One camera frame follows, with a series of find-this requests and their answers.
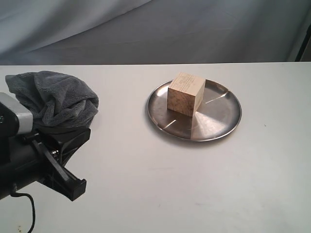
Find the black backdrop stand pole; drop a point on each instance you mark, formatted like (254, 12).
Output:
(304, 46)

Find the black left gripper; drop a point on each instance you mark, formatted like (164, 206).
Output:
(40, 156)

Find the grey fleece towel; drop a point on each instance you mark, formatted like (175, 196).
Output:
(55, 99)

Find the light wooden cube block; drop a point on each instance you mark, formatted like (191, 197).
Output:
(185, 94)

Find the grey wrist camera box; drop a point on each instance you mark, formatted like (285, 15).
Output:
(15, 119)

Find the grey backdrop cloth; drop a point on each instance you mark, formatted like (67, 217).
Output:
(118, 32)

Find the round steel plate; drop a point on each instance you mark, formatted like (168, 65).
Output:
(218, 115)

